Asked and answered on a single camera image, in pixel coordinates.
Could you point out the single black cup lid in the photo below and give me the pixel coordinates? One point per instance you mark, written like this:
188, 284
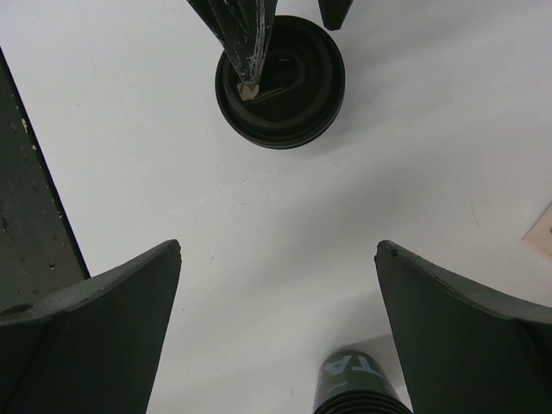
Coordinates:
300, 93

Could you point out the beige paper takeout bag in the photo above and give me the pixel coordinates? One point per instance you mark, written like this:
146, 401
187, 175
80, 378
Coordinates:
539, 237

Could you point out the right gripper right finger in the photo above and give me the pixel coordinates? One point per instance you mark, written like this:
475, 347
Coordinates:
464, 347

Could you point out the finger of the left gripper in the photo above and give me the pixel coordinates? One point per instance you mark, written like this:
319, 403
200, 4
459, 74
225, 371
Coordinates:
243, 27
334, 12

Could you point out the black cup stack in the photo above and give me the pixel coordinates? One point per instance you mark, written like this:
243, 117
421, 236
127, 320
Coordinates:
350, 381

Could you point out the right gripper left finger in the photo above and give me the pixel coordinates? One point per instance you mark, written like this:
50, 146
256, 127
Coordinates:
93, 347

